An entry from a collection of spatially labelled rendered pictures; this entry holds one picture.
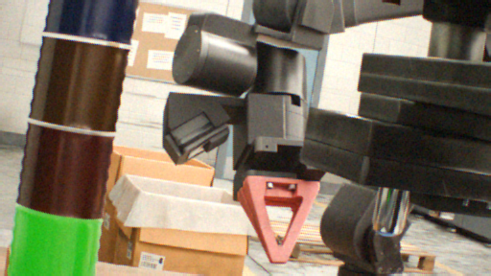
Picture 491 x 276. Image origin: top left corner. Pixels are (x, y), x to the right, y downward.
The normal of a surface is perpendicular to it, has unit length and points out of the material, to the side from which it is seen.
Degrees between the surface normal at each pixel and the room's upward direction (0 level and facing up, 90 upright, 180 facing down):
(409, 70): 90
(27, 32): 90
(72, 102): 104
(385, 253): 90
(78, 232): 76
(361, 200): 62
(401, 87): 90
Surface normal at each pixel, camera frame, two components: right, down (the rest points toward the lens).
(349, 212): -0.68, -0.57
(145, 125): 0.23, 0.10
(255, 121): 0.20, -0.39
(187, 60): -0.85, -0.22
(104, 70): 0.60, -0.10
